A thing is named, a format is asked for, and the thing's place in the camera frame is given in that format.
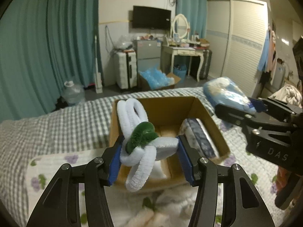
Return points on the white louvered wardrobe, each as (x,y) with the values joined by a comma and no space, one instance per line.
(236,31)

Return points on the teal curtain right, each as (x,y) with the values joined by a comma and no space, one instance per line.
(195,12)

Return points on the white suitcase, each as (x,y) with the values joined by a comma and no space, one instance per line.
(125,64)

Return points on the grey mini fridge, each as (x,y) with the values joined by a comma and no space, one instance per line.
(148,54)

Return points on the black wall television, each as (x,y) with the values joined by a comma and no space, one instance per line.
(151,18)

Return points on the white oval vanity mirror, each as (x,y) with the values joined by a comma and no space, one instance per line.
(180,27)

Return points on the box of blue bags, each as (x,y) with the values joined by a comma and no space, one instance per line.
(154,79)

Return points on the dark striped suitcase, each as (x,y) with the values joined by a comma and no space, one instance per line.
(207,56)

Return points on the clear water jug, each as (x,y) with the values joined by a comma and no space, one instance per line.
(73,93)

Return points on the white plush flower toy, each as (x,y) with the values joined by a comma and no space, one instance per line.
(142,148)

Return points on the teal curtain left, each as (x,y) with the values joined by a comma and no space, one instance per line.
(45,43)

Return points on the navy white tissue pack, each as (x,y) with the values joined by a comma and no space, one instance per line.
(198,137)

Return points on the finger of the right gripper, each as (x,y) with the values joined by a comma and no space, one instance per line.
(260,104)
(238,117)

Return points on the blue plastic wipes pack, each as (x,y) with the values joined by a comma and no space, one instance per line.
(224,91)

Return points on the clear plastic bag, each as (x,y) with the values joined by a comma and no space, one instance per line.
(125,42)

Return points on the grey checked bed sheet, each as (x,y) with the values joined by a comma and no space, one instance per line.
(72,129)

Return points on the white dressing table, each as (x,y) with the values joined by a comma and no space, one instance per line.
(169,53)

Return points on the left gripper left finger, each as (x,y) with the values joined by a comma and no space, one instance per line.
(99,173)

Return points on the brown cardboard box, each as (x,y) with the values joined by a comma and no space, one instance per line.
(167,114)

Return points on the hanging clothes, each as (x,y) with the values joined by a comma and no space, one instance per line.
(268,60)

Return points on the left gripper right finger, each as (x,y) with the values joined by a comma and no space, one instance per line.
(202,173)

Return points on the teal curtain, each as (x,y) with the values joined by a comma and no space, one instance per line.
(195,12)
(45,43)

